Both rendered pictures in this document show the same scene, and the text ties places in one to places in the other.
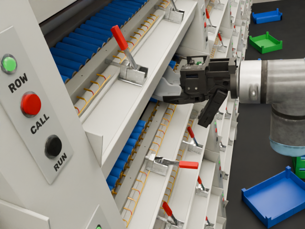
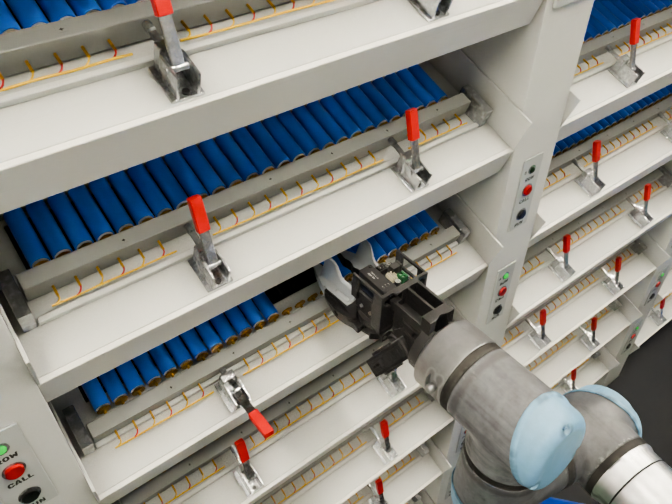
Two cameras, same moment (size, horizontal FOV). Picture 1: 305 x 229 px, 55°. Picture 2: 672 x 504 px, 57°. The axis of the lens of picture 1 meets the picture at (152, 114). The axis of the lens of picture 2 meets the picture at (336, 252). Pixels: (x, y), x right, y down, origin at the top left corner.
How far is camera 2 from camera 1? 37 cm
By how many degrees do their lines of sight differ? 22
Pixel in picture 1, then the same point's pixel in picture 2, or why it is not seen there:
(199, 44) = (492, 219)
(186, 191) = (313, 440)
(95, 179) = (19, 396)
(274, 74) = (472, 384)
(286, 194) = not seen: outside the picture
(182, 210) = (283, 463)
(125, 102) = (158, 306)
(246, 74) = (437, 351)
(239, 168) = not seen: hidden behind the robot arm
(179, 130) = (321, 354)
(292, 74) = (495, 406)
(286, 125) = (464, 469)
